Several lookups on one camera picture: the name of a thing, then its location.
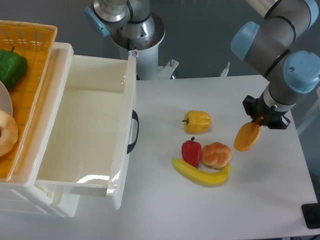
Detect black device at table edge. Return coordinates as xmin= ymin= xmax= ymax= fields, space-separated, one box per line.
xmin=301 ymin=203 xmax=320 ymax=229

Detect long orange bread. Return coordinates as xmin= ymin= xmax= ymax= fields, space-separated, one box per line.
xmin=233 ymin=116 xmax=264 ymax=152

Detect red bell pepper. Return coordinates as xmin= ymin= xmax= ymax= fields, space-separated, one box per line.
xmin=181 ymin=136 xmax=202 ymax=168

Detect yellow bell pepper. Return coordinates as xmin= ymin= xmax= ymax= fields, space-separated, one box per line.
xmin=181 ymin=110 xmax=212 ymax=134

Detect white plastic drawer cabinet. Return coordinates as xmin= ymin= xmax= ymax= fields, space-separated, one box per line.
xmin=0 ymin=42 xmax=80 ymax=217

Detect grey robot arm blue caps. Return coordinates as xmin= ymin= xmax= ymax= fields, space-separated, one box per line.
xmin=230 ymin=0 xmax=320 ymax=130

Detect open upper white drawer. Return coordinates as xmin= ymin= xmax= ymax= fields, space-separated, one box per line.
xmin=36 ymin=55 xmax=136 ymax=210

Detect orange woven basket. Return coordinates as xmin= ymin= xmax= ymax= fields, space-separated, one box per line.
xmin=0 ymin=20 xmax=58 ymax=182

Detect black drawer handle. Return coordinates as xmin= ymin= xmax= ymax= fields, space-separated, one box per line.
xmin=127 ymin=110 xmax=140 ymax=154

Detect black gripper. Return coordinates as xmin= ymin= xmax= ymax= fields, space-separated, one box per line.
xmin=242 ymin=95 xmax=291 ymax=130

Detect green bell pepper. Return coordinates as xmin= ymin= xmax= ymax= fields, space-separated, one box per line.
xmin=0 ymin=47 xmax=28 ymax=90

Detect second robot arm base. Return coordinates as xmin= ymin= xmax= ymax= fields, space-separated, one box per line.
xmin=84 ymin=0 xmax=179 ymax=80

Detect round knotted bread roll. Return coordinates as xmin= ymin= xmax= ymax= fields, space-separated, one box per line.
xmin=201 ymin=142 xmax=232 ymax=170

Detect grey plate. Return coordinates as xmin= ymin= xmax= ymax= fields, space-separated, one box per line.
xmin=0 ymin=82 xmax=13 ymax=116

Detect bagel bread ring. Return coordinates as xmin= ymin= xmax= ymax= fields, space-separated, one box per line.
xmin=0 ymin=108 xmax=19 ymax=158

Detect yellow banana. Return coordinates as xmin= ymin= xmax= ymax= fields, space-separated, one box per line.
xmin=171 ymin=158 xmax=231 ymax=186

